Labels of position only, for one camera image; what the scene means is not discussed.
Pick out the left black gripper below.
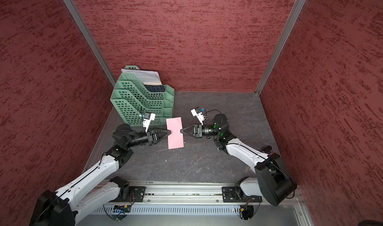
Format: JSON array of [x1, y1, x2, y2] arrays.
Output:
[[126, 126, 171, 148]]

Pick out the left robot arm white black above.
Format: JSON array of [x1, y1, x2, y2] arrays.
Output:
[[30, 124, 171, 226]]

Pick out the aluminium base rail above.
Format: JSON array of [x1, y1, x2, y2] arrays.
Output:
[[89, 179, 306, 206]]

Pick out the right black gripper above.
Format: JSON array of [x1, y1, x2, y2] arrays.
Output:
[[182, 123, 221, 138]]

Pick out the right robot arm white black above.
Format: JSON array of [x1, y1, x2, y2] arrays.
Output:
[[180, 114, 297, 206]]

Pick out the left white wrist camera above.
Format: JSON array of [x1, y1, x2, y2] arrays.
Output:
[[142, 112, 156, 133]]

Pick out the green plastic file organizer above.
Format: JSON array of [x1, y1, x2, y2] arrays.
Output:
[[110, 65, 175, 126]]

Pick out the pink square paper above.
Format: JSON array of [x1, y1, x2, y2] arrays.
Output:
[[166, 117, 184, 150]]

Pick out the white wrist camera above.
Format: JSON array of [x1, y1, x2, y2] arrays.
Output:
[[191, 107, 206, 125], [142, 112, 156, 133]]

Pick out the dark folder in organizer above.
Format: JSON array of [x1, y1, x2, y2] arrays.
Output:
[[144, 85, 165, 92]]

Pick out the white papers in organizer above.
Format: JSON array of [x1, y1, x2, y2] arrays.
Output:
[[121, 69, 162, 85]]

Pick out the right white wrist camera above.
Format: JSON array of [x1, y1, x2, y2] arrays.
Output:
[[191, 107, 206, 125]]

